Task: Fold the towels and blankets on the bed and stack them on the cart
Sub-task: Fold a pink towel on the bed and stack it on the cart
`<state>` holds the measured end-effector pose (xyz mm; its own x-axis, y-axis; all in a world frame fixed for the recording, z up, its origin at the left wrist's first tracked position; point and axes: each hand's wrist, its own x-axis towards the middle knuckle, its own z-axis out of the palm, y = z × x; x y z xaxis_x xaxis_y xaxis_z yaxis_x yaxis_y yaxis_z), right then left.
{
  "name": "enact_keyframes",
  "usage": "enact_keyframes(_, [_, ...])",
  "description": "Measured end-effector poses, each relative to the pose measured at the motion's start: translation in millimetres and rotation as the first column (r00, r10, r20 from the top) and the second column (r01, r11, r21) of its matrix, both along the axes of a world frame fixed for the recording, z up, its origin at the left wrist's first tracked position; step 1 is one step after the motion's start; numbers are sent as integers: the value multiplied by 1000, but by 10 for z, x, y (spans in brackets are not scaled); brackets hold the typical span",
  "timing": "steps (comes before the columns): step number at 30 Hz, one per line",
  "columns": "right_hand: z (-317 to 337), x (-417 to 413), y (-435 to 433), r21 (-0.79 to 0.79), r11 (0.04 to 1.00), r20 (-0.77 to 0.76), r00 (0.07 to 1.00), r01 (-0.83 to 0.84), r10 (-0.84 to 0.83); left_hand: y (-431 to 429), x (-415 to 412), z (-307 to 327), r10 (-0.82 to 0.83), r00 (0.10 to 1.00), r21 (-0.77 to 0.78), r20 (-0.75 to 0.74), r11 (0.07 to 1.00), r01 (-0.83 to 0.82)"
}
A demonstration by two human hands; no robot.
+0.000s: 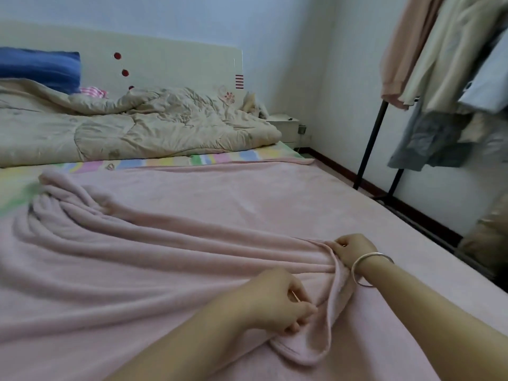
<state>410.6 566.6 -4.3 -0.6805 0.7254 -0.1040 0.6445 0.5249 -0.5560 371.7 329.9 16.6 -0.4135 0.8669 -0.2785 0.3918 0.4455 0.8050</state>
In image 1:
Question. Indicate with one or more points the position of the person's left hand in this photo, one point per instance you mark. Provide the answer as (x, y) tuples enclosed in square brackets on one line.
[(274, 301)]

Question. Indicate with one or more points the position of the person's right hand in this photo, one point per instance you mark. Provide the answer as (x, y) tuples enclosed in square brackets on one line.
[(353, 248)]

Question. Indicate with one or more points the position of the pink fleece blanket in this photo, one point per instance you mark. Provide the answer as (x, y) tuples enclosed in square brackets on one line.
[(159, 258)]

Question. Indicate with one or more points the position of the person's left forearm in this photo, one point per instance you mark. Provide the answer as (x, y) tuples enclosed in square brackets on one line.
[(182, 349)]

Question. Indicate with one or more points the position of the person's right forearm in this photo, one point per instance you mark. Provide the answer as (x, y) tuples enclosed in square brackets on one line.
[(444, 321)]

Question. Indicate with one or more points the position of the dark brown baseboard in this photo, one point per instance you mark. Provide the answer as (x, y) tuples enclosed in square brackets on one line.
[(381, 194)]

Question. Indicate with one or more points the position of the black clothes rack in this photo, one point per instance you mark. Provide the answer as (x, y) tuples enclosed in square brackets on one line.
[(369, 146)]

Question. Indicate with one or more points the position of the grey hanging garment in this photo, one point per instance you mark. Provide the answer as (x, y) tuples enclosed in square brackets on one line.
[(428, 143)]

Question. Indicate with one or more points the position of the white nightstand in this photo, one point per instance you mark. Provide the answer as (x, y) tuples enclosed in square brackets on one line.
[(286, 131)]

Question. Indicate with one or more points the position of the plastic covered beige coat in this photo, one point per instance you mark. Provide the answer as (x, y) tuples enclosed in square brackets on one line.
[(488, 234)]

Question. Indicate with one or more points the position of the cream plush toy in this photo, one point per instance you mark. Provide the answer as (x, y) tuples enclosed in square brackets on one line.
[(254, 105)]

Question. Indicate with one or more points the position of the striped pastel bed sheet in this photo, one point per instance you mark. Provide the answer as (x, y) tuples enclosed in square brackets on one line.
[(159, 162)]

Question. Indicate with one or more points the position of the pink hanging garment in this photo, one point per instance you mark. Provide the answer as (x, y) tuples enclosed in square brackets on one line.
[(405, 43)]

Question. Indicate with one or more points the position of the light blue hanging garment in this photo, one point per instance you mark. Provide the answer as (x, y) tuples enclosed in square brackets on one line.
[(488, 79)]

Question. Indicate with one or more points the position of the beige quilt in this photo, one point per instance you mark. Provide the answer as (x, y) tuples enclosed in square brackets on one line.
[(135, 123)]

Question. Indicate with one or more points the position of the cream hanging garment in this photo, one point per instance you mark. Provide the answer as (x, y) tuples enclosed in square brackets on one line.
[(452, 43)]

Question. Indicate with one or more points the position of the white headboard with red dots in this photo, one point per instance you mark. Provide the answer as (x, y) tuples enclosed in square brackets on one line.
[(174, 59)]

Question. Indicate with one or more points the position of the pink patterned pillow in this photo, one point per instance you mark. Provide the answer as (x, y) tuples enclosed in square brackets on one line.
[(94, 92)]

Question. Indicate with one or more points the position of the blue pillow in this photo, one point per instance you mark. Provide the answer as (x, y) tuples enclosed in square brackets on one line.
[(40, 69)]

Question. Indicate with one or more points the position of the black wall plug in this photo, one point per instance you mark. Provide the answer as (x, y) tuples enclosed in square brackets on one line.
[(302, 129)]

